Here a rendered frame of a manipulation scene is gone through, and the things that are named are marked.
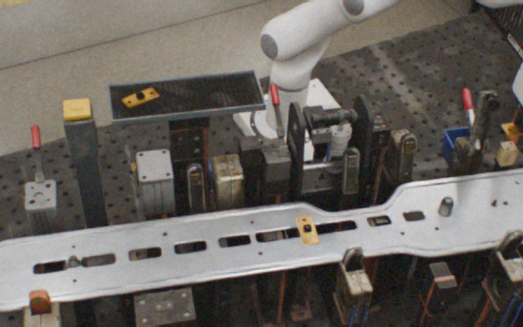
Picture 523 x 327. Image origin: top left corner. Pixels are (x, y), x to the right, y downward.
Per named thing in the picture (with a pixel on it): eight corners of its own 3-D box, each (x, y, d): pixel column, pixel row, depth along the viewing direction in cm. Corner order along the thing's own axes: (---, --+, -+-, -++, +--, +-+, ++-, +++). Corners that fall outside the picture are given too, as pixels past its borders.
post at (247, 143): (239, 253, 207) (241, 149, 178) (235, 240, 210) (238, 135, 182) (256, 252, 208) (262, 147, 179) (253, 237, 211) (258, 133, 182)
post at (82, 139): (85, 244, 207) (62, 125, 176) (84, 223, 212) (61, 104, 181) (113, 241, 208) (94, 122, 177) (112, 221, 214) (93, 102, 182)
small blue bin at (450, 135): (448, 172, 232) (455, 151, 226) (437, 150, 239) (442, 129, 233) (481, 168, 234) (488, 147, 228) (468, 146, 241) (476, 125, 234)
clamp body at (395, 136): (370, 252, 209) (392, 156, 183) (359, 221, 217) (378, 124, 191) (402, 247, 211) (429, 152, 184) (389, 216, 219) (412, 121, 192)
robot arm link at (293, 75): (261, 75, 224) (267, 11, 206) (306, 51, 232) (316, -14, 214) (289, 98, 218) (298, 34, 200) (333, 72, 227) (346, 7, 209)
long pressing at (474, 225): (-15, 326, 155) (-16, 322, 154) (-10, 242, 170) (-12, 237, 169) (595, 234, 179) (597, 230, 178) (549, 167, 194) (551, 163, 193)
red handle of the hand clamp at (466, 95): (471, 150, 186) (458, 88, 189) (467, 152, 188) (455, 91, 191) (487, 147, 187) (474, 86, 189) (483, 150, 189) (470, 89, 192)
